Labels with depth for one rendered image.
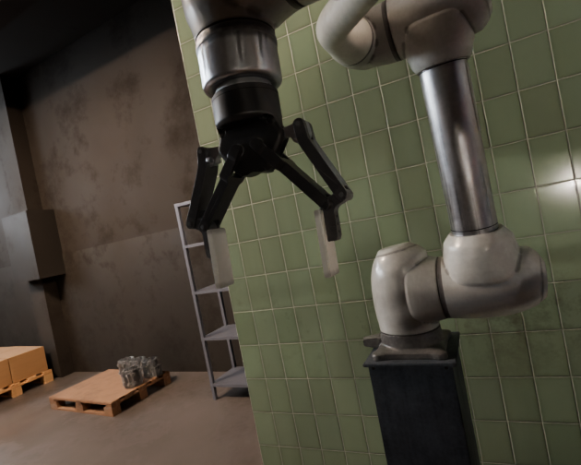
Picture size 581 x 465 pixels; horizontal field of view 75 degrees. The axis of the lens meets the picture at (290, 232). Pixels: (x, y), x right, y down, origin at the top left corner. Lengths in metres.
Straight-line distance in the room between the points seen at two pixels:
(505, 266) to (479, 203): 0.15
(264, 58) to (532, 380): 1.33
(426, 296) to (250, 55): 0.71
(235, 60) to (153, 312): 4.44
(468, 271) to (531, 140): 0.60
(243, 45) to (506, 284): 0.74
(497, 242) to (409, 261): 0.20
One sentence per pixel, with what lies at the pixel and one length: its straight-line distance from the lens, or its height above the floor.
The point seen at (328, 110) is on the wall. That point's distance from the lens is 1.49.
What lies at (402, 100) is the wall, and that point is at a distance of 1.43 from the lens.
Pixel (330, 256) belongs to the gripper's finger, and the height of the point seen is 1.34.
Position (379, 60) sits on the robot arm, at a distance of 0.96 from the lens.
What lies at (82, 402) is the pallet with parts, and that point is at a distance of 4.48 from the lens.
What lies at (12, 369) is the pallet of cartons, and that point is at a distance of 5.95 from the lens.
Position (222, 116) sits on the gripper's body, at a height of 1.50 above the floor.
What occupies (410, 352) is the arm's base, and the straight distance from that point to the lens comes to 1.02.
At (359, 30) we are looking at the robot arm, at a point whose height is 1.73.
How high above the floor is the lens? 1.38
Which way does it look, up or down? 1 degrees down
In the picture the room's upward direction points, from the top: 11 degrees counter-clockwise
